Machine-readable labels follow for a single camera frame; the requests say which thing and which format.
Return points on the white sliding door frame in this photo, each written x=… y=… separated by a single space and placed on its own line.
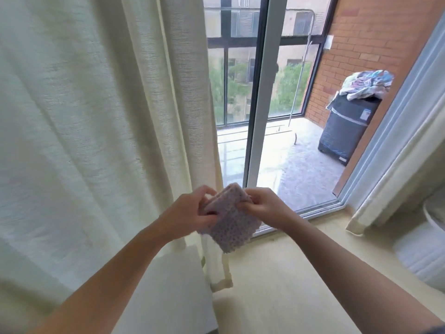
x=268 y=87

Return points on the white round table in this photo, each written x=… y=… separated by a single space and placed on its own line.
x=427 y=243

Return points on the white patterned cloth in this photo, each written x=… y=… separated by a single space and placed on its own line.
x=367 y=83

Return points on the white linen curtain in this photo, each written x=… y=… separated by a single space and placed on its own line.
x=104 y=100

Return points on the pile of dotted cloths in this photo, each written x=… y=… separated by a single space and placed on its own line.
x=229 y=219

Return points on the person's right hand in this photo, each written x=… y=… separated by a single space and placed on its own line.
x=271 y=208

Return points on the person's left forearm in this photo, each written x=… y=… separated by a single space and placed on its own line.
x=101 y=285

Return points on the dark balcony window frame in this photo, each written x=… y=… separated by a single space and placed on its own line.
x=278 y=41

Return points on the person's right forearm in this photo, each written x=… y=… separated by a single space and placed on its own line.
x=368 y=278

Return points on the dark blue tarpaulin cover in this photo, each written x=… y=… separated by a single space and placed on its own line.
x=347 y=128

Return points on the metal drying rack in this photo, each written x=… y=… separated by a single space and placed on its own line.
x=292 y=73

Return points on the brown wooden board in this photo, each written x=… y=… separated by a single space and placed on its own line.
x=361 y=142

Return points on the person's left hand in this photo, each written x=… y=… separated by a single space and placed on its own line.
x=184 y=215

